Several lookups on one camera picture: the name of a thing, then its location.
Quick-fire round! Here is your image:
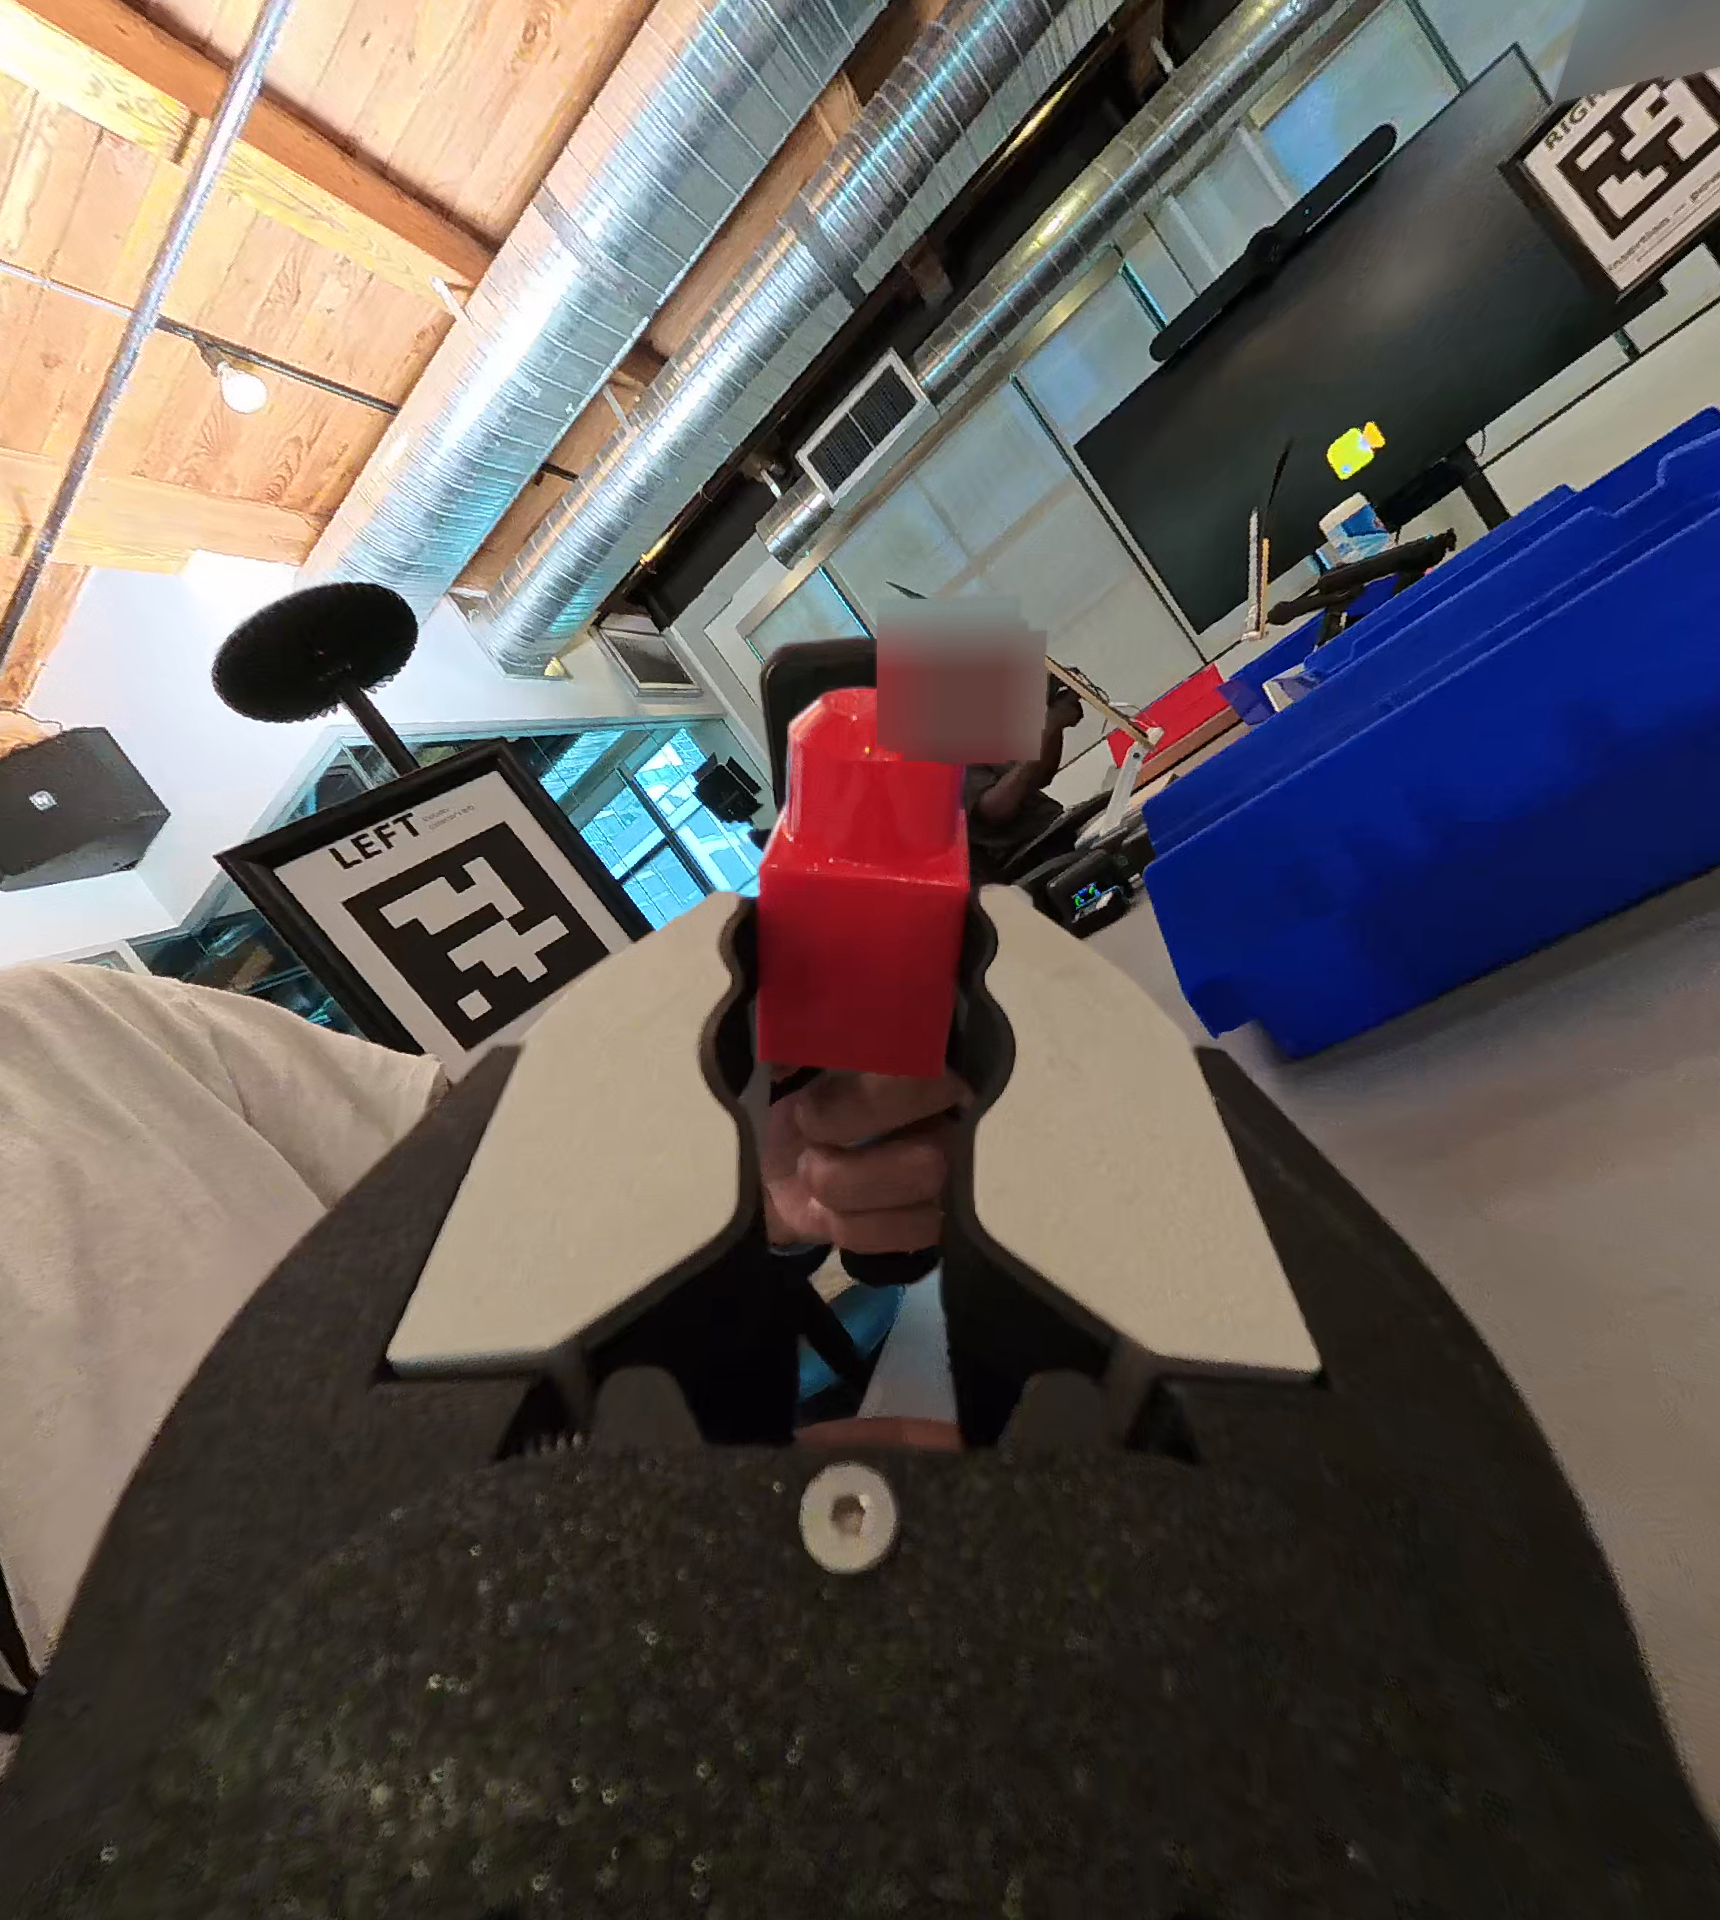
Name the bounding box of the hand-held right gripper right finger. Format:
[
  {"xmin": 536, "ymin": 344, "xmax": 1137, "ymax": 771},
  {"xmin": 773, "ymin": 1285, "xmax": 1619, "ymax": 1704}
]
[{"xmin": 945, "ymin": 883, "xmax": 1323, "ymax": 1382}]

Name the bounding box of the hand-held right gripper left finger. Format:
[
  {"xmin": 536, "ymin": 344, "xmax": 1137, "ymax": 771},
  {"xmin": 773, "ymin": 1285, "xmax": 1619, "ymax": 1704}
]
[{"xmin": 385, "ymin": 891, "xmax": 772, "ymax": 1382}]

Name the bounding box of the red block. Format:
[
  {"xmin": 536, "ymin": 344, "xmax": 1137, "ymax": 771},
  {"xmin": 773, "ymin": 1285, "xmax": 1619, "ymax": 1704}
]
[{"xmin": 758, "ymin": 690, "xmax": 969, "ymax": 1079}]

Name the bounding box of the blue plastic bin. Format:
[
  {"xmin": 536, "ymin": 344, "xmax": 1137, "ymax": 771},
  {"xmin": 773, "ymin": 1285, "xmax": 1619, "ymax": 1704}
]
[{"xmin": 1142, "ymin": 404, "xmax": 1720, "ymax": 1062}]

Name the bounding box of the person's left hand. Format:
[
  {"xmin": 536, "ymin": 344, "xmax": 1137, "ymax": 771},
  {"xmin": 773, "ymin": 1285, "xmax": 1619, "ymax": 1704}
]
[{"xmin": 762, "ymin": 1068, "xmax": 969, "ymax": 1258}]

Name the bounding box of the white air vent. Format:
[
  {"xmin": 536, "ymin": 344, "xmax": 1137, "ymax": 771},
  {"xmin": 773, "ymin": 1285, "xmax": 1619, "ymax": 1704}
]
[{"xmin": 793, "ymin": 352, "xmax": 937, "ymax": 504}]

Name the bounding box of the framed marker sign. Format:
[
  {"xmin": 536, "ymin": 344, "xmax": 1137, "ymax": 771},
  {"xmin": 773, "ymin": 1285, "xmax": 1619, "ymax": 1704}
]
[{"xmin": 214, "ymin": 734, "xmax": 651, "ymax": 1060}]

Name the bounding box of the black charger with display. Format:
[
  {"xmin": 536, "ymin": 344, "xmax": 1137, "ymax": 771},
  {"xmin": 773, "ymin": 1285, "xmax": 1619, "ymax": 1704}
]
[{"xmin": 1046, "ymin": 845, "xmax": 1153, "ymax": 936}]

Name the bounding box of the red bin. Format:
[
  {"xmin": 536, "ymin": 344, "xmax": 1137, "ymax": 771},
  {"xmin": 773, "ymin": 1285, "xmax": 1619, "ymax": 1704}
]
[{"xmin": 1106, "ymin": 666, "xmax": 1230, "ymax": 740}]

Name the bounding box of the person's light clothing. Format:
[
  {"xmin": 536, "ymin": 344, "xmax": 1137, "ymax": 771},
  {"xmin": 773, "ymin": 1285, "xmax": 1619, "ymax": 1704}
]
[{"xmin": 0, "ymin": 959, "xmax": 450, "ymax": 1920}]

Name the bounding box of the small blue bin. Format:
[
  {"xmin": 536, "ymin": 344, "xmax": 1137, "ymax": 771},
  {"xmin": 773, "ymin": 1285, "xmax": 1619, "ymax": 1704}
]
[{"xmin": 1225, "ymin": 606, "xmax": 1350, "ymax": 683}]

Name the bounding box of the black metal stand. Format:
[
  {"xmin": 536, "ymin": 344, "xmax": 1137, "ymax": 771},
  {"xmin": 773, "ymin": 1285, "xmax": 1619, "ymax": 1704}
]
[{"xmin": 1267, "ymin": 532, "xmax": 1460, "ymax": 640}]

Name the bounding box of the large black screen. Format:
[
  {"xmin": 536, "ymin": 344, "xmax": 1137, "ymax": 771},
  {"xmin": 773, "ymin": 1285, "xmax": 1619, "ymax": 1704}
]
[{"xmin": 1071, "ymin": 43, "xmax": 1663, "ymax": 640}]

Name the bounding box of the silver air duct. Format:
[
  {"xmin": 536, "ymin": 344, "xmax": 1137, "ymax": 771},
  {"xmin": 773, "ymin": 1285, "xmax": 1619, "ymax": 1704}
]
[
  {"xmin": 303, "ymin": 0, "xmax": 892, "ymax": 609},
  {"xmin": 475, "ymin": 0, "xmax": 1178, "ymax": 679}
]

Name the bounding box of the black wall speaker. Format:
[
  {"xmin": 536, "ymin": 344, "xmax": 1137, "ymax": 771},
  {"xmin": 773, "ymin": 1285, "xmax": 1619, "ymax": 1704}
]
[{"xmin": 0, "ymin": 726, "xmax": 172, "ymax": 894}]

